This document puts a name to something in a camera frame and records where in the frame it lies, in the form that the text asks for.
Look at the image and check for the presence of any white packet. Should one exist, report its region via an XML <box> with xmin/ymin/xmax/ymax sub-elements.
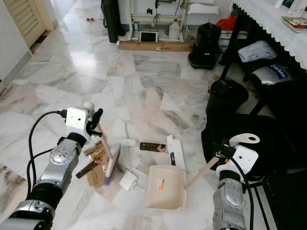
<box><xmin>119</xmin><ymin>168</ymin><xmax>147</xmax><ymax>192</ymax></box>

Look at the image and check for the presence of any cream dustpan with wooden handle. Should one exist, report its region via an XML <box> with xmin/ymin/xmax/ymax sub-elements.
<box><xmin>145</xmin><ymin>133</ymin><xmax>261</xmax><ymax>211</ymax></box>

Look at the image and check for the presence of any white open carton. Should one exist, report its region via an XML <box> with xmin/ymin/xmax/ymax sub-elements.
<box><xmin>165</xmin><ymin>135</ymin><xmax>187</xmax><ymax>169</ymax></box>

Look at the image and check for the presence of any large black bag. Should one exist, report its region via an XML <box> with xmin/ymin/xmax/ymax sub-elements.
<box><xmin>201</xmin><ymin>114</ymin><xmax>307</xmax><ymax>175</ymax></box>

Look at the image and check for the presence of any brown cardboard scrap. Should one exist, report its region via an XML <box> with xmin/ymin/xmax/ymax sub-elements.
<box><xmin>75</xmin><ymin>141</ymin><xmax>112</xmax><ymax>188</ymax></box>

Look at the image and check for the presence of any black round bin red clip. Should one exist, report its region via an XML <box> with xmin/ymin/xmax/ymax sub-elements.
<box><xmin>205</xmin><ymin>78</ymin><xmax>250</xmax><ymax>118</ymax></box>

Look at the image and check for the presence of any dark brown small box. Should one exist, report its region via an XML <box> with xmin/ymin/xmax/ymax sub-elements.
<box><xmin>140</xmin><ymin>142</ymin><xmax>167</xmax><ymax>153</ymax></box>

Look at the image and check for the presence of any silver bag with blue label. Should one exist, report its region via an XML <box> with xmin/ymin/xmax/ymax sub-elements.
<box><xmin>252</xmin><ymin>64</ymin><xmax>292</xmax><ymax>87</ymax></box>

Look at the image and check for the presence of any long flat cardboard box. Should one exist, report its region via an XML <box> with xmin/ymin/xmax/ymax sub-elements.
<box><xmin>118</xmin><ymin>41</ymin><xmax>194</xmax><ymax>52</ymax></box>

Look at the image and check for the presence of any white framed tablet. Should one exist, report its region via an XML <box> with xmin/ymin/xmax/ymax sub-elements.
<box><xmin>139</xmin><ymin>31</ymin><xmax>158</xmax><ymax>43</ymax></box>

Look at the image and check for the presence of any black upright column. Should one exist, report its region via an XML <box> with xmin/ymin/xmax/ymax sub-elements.
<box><xmin>101</xmin><ymin>0</ymin><xmax>127</xmax><ymax>44</ymax></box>

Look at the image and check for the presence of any grey fabric bag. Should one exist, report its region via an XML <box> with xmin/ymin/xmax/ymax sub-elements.
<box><xmin>238</xmin><ymin>40</ymin><xmax>278</xmax><ymax>63</ymax></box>

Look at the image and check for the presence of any black canister vacuum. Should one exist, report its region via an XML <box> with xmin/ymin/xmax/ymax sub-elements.
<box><xmin>188</xmin><ymin>23</ymin><xmax>222</xmax><ymax>70</ymax></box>

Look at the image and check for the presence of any white shelf rack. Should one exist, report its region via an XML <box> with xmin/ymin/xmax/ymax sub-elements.
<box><xmin>127</xmin><ymin>0</ymin><xmax>188</xmax><ymax>43</ymax></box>

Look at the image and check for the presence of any white plastic jug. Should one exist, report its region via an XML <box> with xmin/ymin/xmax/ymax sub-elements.
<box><xmin>168</xmin><ymin>19</ymin><xmax>181</xmax><ymax>40</ymax></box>

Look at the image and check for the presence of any louvred wooden door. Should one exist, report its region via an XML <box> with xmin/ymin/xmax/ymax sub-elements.
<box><xmin>1</xmin><ymin>0</ymin><xmax>52</xmax><ymax>48</ymax></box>

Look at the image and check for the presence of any red plastic bag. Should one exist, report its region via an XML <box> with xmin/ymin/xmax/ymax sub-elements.
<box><xmin>216</xmin><ymin>15</ymin><xmax>238</xmax><ymax>31</ymax></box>

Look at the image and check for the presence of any table with white lace cloth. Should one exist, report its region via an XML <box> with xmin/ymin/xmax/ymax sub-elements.
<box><xmin>221</xmin><ymin>0</ymin><xmax>307</xmax><ymax>115</ymax></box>

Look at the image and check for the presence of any printed book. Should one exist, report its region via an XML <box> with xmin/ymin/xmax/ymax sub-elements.
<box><xmin>282</xmin><ymin>16</ymin><xmax>307</xmax><ymax>33</ymax></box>

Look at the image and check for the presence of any dark covered book stack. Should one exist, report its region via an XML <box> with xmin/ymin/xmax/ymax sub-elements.
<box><xmin>274</xmin><ymin>0</ymin><xmax>307</xmax><ymax>10</ymax></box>

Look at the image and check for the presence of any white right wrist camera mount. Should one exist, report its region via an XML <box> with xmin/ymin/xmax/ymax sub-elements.
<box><xmin>216</xmin><ymin>145</ymin><xmax>259</xmax><ymax>180</ymax></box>

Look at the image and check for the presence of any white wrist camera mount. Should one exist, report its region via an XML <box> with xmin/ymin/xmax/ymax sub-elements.
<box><xmin>216</xmin><ymin>145</ymin><xmax>259</xmax><ymax>180</ymax></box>
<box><xmin>64</xmin><ymin>106</ymin><xmax>94</xmax><ymax>136</ymax></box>

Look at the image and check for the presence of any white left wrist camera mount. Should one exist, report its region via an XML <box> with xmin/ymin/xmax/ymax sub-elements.
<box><xmin>64</xmin><ymin>106</ymin><xmax>94</xmax><ymax>136</ymax></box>

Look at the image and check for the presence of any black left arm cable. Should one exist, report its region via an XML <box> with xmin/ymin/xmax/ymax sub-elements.
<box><xmin>26</xmin><ymin>110</ymin><xmax>68</xmax><ymax>199</ymax></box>

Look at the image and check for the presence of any white wire basket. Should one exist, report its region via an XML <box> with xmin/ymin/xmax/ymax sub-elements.
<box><xmin>183</xmin><ymin>3</ymin><xmax>221</xmax><ymax>41</ymax></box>

